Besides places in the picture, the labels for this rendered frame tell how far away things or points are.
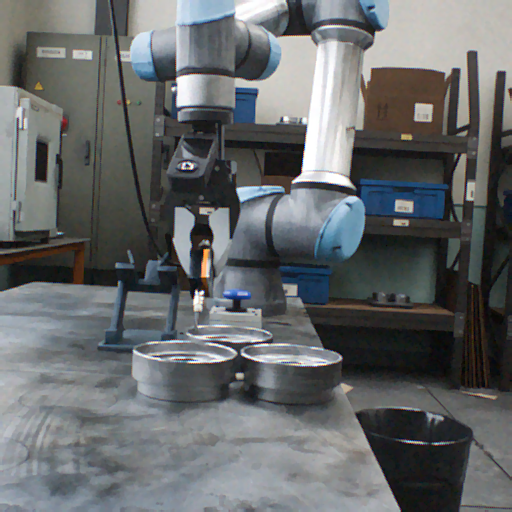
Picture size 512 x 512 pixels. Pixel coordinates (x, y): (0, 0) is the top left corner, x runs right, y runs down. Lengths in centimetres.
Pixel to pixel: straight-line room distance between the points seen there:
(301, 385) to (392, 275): 419
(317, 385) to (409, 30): 443
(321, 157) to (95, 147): 351
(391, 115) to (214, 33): 350
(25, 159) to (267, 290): 187
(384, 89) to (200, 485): 399
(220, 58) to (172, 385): 43
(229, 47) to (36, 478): 60
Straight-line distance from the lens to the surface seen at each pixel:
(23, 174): 300
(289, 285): 431
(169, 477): 51
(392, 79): 440
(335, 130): 127
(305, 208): 123
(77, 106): 473
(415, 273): 491
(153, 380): 69
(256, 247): 128
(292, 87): 486
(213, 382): 69
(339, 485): 52
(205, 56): 92
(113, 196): 463
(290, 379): 70
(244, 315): 97
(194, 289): 90
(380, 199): 435
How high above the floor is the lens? 98
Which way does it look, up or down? 3 degrees down
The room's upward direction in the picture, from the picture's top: 3 degrees clockwise
